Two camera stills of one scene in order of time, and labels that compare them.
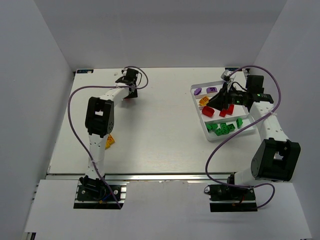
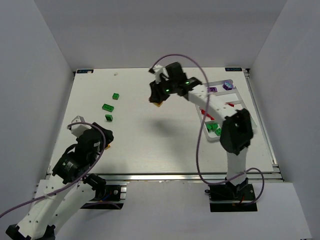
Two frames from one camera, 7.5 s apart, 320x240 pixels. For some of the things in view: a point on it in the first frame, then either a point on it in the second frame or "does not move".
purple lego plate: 211,89 does not move
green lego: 219,132 does not move
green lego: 214,126 does not move
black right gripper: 227,97 to 155,93
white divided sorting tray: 217,124 does not move
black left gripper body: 130,93 to 105,136
